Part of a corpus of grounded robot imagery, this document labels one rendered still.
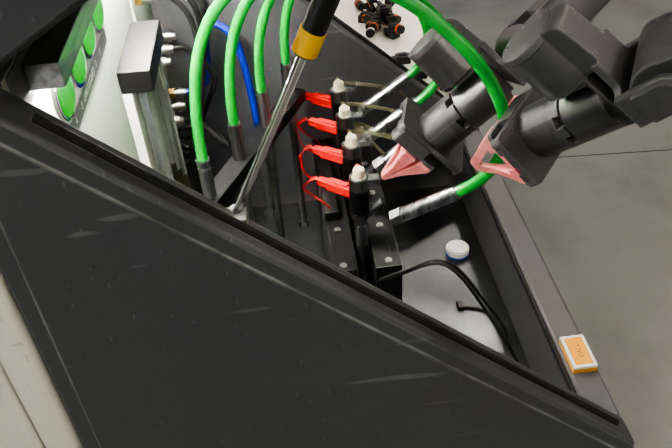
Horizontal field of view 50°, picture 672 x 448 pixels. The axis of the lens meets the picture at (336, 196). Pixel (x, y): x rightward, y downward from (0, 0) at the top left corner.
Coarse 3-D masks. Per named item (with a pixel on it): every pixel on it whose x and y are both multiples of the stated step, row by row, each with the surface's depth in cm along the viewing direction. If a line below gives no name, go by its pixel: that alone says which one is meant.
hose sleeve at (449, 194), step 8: (440, 192) 85; (448, 192) 85; (424, 200) 87; (432, 200) 86; (440, 200) 85; (448, 200) 85; (456, 200) 85; (400, 208) 89; (408, 208) 88; (416, 208) 87; (424, 208) 87; (432, 208) 86; (408, 216) 88; (416, 216) 88
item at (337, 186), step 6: (318, 180) 102; (324, 180) 102; (330, 180) 101; (336, 180) 101; (324, 186) 102; (330, 186) 101; (336, 186) 100; (342, 186) 100; (348, 186) 100; (336, 192) 101; (342, 192) 100; (348, 192) 100
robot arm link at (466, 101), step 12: (468, 72) 85; (456, 84) 86; (468, 84) 86; (480, 84) 85; (504, 84) 86; (456, 96) 87; (468, 96) 86; (480, 96) 85; (468, 108) 86; (480, 108) 86; (492, 108) 86; (468, 120) 87; (480, 120) 87
